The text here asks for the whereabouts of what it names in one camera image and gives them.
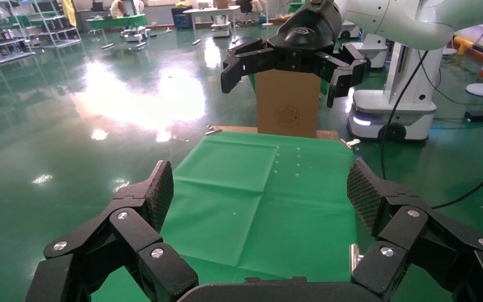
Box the yellow hanging banner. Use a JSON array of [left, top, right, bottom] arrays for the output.
[[61, 0, 78, 28]]

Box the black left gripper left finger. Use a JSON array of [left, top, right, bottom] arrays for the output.
[[25, 160, 201, 302]]

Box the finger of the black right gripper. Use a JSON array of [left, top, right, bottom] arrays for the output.
[[220, 38, 277, 94], [314, 43, 368, 108]]

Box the yellow orange floor barrier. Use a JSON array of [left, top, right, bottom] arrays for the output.
[[452, 35, 483, 64]]

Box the thin black cable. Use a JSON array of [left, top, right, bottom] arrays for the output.
[[418, 50, 483, 106]]

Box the white long table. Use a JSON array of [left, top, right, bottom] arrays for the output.
[[183, 6, 242, 43]]

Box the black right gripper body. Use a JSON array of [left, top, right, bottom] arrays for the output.
[[266, 0, 343, 74]]

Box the black hanging cable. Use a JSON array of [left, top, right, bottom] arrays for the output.
[[379, 50, 430, 181]]

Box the green covered table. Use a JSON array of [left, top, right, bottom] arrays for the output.
[[86, 14, 148, 32]]

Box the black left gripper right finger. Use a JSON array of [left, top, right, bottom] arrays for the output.
[[347, 158, 483, 302]]

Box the small white floor robot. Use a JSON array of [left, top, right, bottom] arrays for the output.
[[211, 16, 232, 38], [120, 25, 148, 43]]

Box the dark blue crate stack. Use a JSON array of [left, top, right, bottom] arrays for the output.
[[171, 4, 193, 29]]

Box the green table cloth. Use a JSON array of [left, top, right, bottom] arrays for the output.
[[91, 131, 365, 302]]

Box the metal shelving rack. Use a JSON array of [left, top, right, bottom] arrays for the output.
[[0, 0, 34, 65], [16, 0, 82, 50]]

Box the black floor cable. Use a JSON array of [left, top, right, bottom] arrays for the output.
[[432, 157, 483, 210]]

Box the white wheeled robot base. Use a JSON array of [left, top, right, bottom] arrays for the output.
[[347, 42, 445, 143], [341, 21, 389, 70]]

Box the tall cardboard box printed logo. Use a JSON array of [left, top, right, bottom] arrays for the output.
[[255, 69, 322, 139]]

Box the person in white shirt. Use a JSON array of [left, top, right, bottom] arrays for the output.
[[110, 0, 129, 18]]

